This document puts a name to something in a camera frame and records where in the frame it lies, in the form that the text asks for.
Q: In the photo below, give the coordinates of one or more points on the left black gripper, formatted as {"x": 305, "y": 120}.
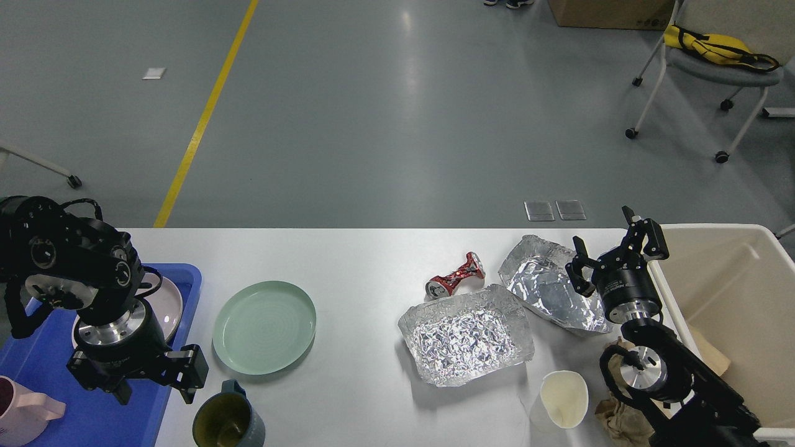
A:
{"x": 143, "y": 355}

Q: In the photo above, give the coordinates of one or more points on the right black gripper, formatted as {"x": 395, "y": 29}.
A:
{"x": 620, "y": 275}

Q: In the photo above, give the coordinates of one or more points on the dark teal mug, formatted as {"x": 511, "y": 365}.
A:
{"x": 229, "y": 419}

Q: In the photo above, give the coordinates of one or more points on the green plate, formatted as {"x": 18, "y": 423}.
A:
{"x": 264, "y": 328}

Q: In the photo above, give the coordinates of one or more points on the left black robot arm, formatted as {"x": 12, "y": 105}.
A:
{"x": 52, "y": 259}

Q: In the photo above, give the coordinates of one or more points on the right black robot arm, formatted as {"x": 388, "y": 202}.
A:
{"x": 685, "y": 402}

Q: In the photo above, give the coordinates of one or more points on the blue plastic tray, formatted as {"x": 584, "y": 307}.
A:
{"x": 95, "y": 418}

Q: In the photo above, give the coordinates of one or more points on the right floor plate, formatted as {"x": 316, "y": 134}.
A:
{"x": 570, "y": 210}

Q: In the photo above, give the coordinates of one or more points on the floor plate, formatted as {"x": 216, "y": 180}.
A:
{"x": 539, "y": 211}
{"x": 570, "y": 210}

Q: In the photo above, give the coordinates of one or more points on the pink plate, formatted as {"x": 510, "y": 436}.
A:
{"x": 166, "y": 305}

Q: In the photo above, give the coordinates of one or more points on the rear foil tray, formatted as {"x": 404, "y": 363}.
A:
{"x": 534, "y": 270}

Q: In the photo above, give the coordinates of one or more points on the foil tray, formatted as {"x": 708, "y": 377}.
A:
{"x": 460, "y": 338}
{"x": 534, "y": 270}

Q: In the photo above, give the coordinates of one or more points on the left floor plate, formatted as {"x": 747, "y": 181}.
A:
{"x": 539, "y": 211}

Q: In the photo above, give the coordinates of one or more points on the beige plastic bin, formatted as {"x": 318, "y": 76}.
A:
{"x": 734, "y": 284}

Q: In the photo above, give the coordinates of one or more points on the pink mug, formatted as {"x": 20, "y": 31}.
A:
{"x": 25, "y": 414}

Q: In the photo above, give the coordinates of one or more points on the white paper cup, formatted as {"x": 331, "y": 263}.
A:
{"x": 561, "y": 402}

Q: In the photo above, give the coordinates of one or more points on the crumpled brown paper bag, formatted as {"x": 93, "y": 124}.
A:
{"x": 624, "y": 425}

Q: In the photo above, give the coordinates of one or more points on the crushed red can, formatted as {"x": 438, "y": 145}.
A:
{"x": 444, "y": 286}

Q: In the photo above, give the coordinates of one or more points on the front foil tray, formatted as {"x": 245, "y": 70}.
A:
{"x": 460, "y": 338}

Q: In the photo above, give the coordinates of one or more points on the chair leg with caster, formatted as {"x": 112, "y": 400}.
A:
{"x": 7, "y": 150}

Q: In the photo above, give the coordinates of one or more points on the yellow bag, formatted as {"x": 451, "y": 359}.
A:
{"x": 719, "y": 49}

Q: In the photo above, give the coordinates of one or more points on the cardboard box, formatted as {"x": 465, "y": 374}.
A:
{"x": 639, "y": 15}

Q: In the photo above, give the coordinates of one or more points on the grey chair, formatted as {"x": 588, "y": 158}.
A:
{"x": 764, "y": 26}

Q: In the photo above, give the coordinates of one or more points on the person with black sneakers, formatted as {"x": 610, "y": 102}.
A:
{"x": 511, "y": 4}

